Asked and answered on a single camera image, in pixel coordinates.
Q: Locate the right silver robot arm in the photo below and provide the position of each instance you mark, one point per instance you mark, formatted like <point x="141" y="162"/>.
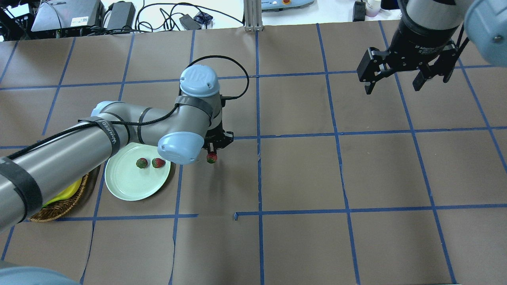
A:
<point x="484" y="22"/>

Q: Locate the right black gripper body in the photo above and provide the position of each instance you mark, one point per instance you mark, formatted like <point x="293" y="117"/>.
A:
<point x="420" y="41"/>

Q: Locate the black computer case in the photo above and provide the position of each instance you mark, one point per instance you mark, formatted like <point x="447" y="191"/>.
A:
<point x="67" y="15"/>

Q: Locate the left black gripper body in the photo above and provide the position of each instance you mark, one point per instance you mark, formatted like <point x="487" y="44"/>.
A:
<point x="217" y="139"/>

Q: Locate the red strawberry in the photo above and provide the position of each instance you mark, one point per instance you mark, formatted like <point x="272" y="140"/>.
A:
<point x="212" y="157"/>
<point x="158" y="163"/>
<point x="142" y="163"/>

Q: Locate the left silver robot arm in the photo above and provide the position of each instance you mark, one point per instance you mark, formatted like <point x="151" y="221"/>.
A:
<point x="34" y="175"/>

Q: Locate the brown wicker basket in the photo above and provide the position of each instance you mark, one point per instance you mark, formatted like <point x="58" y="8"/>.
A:
<point x="60" y="208"/>

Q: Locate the black power adapter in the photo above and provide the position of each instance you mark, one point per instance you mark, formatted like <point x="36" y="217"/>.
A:
<point x="120" y="15"/>

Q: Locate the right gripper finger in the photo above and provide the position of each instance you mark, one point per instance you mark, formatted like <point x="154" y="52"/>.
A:
<point x="370" y="84"/>
<point x="422" y="77"/>

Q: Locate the yellow banana bunch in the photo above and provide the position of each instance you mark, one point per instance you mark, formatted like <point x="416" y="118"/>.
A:
<point x="66" y="193"/>

